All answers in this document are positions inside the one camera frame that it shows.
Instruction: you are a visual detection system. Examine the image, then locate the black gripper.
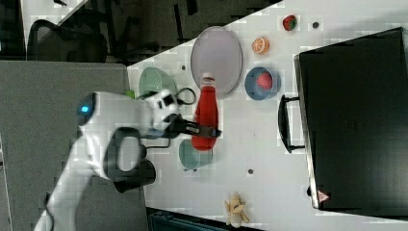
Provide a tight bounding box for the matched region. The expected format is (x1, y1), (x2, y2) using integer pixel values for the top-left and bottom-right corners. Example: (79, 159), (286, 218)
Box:
(142, 90), (221, 139)

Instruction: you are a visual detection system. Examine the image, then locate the red ketchup bottle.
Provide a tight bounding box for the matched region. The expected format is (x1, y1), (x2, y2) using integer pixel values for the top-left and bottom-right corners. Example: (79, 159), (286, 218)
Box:
(191, 72), (218, 151)

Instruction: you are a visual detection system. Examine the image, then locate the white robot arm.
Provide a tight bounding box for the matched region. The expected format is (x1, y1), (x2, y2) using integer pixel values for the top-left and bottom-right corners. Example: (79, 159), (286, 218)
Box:
(34, 90), (221, 231)

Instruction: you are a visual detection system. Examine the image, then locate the pink round plate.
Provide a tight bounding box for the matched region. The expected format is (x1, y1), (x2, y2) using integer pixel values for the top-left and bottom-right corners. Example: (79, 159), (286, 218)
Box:
(191, 26), (242, 99)

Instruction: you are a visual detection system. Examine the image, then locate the green mug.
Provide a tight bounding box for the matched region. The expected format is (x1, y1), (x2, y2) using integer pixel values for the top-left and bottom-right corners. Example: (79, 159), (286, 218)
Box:
(178, 140), (213, 171)

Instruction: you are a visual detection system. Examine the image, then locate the green perforated colander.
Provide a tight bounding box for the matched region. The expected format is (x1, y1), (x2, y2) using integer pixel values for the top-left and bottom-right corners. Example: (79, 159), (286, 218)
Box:
(139, 67), (177, 94)

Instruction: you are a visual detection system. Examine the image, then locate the blue bowl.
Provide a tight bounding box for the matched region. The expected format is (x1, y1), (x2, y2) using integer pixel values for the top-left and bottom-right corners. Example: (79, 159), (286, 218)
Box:
(244, 66), (281, 101)

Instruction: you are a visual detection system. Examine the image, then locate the red strawberry in bowl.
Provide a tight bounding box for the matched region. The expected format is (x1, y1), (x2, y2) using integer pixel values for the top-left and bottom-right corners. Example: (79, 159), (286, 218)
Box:
(256, 71), (273, 90)

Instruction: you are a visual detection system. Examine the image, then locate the peeled banana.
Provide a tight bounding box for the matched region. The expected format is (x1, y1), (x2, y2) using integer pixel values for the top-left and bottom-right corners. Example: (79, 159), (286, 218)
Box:
(224, 192), (249, 228)

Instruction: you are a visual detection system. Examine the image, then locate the orange slice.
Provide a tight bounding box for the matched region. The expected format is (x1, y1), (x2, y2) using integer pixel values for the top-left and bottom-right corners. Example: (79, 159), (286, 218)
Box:
(251, 37), (269, 55)

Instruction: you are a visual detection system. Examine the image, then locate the black office chair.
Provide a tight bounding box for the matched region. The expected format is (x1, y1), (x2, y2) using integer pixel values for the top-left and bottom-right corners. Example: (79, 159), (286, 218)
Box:
(27, 19), (108, 63)

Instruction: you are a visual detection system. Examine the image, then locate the red strawberry on table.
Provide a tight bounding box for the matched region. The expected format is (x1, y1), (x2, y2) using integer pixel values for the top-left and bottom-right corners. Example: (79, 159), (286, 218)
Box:
(282, 14), (297, 31)

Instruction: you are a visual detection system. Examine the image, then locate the black toaster oven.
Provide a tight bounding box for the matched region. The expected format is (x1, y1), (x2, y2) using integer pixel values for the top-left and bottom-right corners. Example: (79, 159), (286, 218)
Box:
(293, 27), (408, 220)

